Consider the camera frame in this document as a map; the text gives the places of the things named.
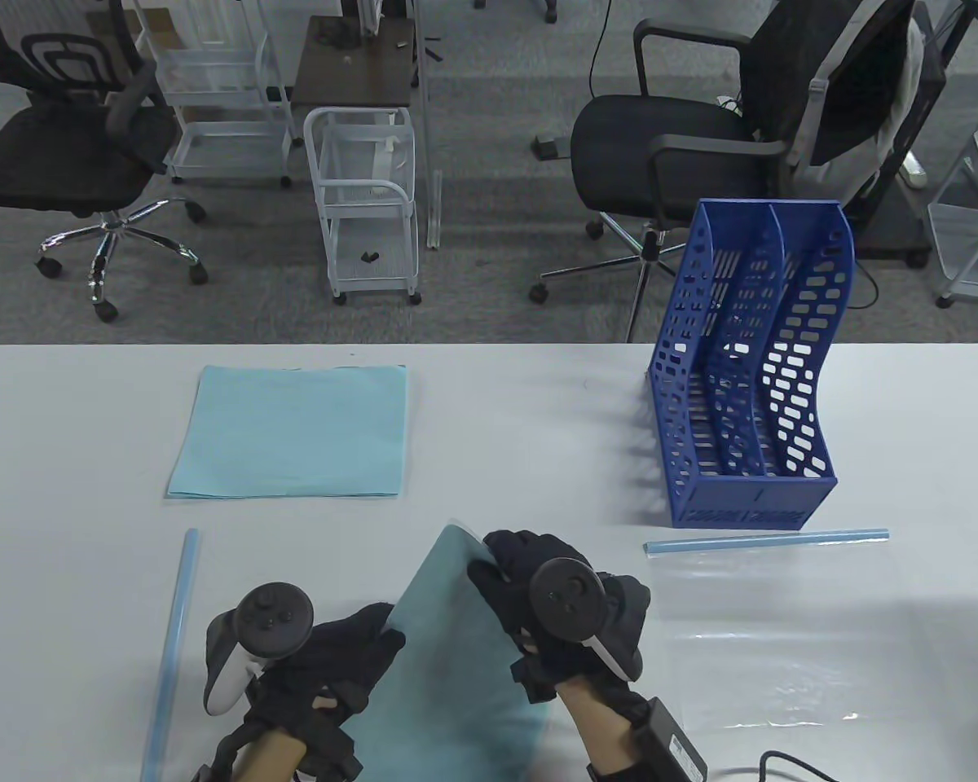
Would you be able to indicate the person's right forearm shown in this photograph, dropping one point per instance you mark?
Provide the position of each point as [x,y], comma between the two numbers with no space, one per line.
[595,717]

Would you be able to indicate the black armrest office chair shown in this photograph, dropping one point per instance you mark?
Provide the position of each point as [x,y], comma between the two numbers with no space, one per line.
[652,138]

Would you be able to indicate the square light blue papers stack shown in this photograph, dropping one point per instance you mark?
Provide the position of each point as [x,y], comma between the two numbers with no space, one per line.
[293,432]

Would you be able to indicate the black wheeled stand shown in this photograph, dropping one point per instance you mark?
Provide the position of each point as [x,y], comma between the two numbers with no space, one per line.
[896,220]

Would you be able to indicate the person's left hand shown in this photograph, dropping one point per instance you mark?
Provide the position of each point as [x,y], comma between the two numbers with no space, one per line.
[342,652]

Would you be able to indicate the brown wooden side table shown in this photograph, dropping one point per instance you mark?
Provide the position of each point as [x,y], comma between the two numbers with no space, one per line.
[350,73]

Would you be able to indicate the light blue slide bar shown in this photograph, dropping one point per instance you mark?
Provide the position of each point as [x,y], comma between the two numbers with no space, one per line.
[175,619]

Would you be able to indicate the black mesh office chair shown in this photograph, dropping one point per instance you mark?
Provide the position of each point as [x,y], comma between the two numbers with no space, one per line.
[57,155]

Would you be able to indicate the cardboard box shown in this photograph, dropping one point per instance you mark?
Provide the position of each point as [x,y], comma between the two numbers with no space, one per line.
[159,23]

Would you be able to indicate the person's right hand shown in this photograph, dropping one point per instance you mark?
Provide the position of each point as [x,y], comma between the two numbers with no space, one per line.
[513,570]

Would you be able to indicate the tall white mesh cart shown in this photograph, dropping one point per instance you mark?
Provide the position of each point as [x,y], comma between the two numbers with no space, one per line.
[228,147]

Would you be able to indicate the small white mesh cart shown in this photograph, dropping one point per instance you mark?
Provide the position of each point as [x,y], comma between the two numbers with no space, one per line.
[375,194]

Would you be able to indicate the person's left forearm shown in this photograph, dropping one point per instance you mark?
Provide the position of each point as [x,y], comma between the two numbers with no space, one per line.
[269,757]

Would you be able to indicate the black and white controller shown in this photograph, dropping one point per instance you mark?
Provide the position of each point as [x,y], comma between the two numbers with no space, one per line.
[566,595]
[273,615]

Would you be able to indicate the blue perforated file rack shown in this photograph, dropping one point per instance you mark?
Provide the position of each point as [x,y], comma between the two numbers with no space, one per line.
[750,497]

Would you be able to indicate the tall light blue papers stack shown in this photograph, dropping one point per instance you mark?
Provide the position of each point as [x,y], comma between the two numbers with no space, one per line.
[448,652]

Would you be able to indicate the clear file folder blue spine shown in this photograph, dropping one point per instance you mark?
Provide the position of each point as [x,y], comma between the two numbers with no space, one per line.
[782,538]

